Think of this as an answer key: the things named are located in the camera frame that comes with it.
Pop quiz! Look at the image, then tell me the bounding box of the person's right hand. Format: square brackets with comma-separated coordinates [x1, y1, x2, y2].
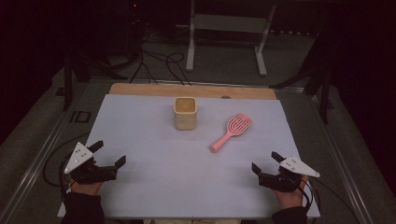
[272, 175, 310, 210]

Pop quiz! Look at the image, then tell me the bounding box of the white metal stand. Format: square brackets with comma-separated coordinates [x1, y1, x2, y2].
[185, 0, 277, 77]

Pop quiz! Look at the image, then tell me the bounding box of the beige square cup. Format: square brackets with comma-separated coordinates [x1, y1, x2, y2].
[173, 96, 198, 132]

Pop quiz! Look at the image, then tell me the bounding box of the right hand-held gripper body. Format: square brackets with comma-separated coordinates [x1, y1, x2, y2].
[258, 156, 320, 193]

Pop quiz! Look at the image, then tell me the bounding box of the person's left hand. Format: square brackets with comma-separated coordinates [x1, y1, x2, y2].
[70, 180, 105, 197]

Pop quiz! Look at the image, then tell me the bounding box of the right hand-held gripper cable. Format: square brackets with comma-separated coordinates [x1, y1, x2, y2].
[297, 177, 322, 217]

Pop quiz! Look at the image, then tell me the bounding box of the pink hairbrush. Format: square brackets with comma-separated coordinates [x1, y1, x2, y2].
[209, 113, 253, 154]

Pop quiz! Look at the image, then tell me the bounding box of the left hand-held gripper cable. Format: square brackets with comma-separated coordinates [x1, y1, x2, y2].
[58, 153, 76, 202]

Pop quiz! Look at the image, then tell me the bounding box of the hand-held gripper cable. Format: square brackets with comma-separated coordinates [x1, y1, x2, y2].
[297, 177, 322, 217]
[58, 153, 76, 202]

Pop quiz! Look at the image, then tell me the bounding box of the dark equipment rack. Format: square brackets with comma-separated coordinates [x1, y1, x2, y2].
[122, 0, 149, 60]

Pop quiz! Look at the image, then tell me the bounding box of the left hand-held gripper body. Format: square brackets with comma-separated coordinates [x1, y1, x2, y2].
[64, 142, 118, 185]

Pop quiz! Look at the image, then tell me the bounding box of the white table sheet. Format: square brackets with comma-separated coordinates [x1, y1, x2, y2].
[57, 93, 321, 219]

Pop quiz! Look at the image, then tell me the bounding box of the aluminium rail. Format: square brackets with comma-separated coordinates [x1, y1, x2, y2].
[306, 88, 373, 224]
[0, 83, 92, 224]

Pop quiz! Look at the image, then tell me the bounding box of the black stand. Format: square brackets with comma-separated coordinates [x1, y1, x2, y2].
[55, 46, 129, 112]
[269, 31, 336, 125]

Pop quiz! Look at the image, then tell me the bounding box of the black looped floor cable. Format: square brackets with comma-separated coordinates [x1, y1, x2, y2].
[130, 49, 193, 87]

